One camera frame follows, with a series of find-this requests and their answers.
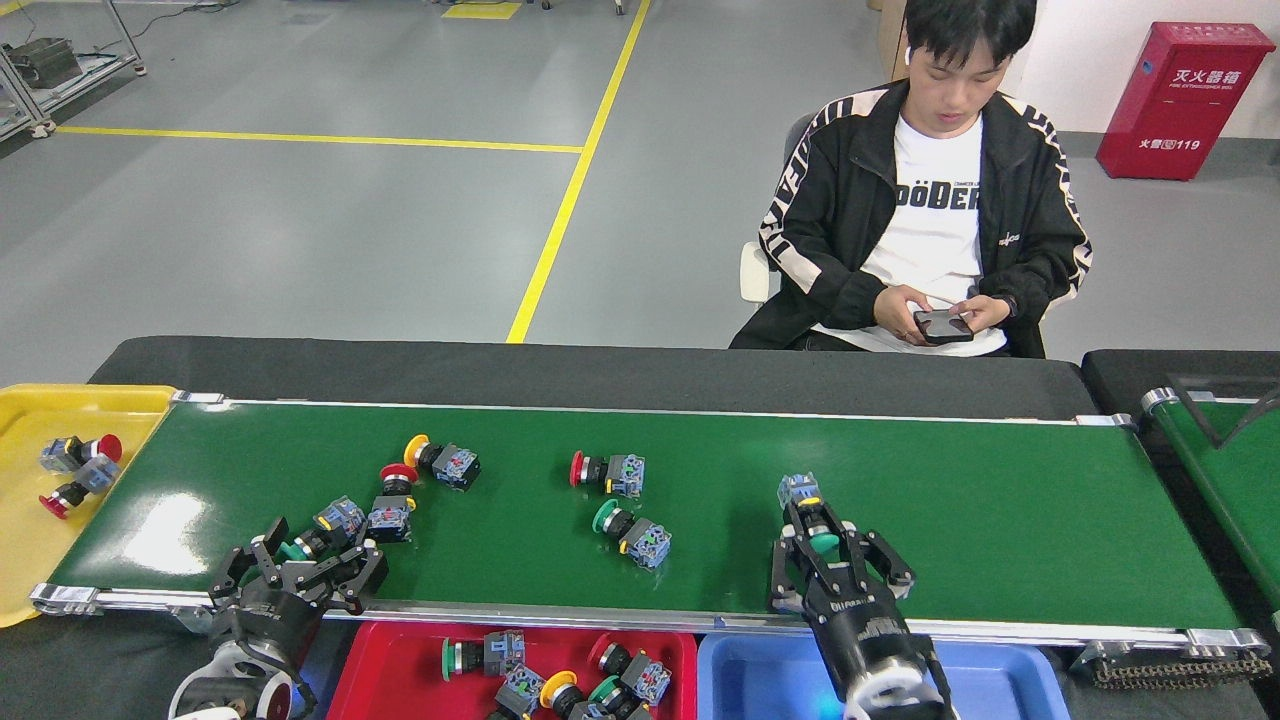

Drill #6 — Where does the black guide bar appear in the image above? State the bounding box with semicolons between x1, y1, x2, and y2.
1165;378;1221;448

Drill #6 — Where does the person's right hand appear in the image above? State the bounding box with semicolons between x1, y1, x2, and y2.
875;285;936;348

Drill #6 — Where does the black smartphone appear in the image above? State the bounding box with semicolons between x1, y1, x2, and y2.
912;309;975;346

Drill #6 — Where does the metal rack on wheels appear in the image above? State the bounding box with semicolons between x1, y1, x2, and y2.
0;0;147;139

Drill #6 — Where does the person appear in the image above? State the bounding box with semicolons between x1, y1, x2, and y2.
728;0;1093;359

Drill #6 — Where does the grey office chair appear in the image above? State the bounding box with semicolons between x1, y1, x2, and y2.
740;112;816;306

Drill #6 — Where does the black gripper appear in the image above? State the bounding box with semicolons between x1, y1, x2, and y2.
210;518;389;669
770;500;926;696

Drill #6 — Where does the short green conveyor belt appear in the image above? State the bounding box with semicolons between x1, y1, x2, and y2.
1142;385;1280;611

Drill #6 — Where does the green push button switch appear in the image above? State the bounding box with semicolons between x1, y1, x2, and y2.
592;498;672;571
778;472;841;556
588;678;641;720
441;630;526;681
275;497;366;561

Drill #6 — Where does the red plastic bin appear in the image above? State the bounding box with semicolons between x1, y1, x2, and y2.
327;622;699;720

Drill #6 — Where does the long green conveyor belt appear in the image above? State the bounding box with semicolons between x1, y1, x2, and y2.
28;390;1273;661

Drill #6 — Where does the black conveyor drive chain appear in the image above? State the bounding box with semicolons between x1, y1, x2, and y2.
1070;643;1276;689

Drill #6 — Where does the red fire extinguisher box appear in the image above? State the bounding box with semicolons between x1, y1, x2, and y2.
1095;22;1277;182

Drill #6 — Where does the grey metal box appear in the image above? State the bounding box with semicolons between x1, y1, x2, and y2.
5;38;83;89

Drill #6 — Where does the black cable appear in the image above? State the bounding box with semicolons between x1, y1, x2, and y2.
1212;390;1280;448

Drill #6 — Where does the yellow plastic tray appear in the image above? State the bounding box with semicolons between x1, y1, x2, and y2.
0;384;178;629

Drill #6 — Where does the person's left hand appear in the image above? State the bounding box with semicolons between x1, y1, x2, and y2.
952;296;1013;336

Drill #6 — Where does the blue plastic bin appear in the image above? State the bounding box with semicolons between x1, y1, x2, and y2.
696;632;1071;720

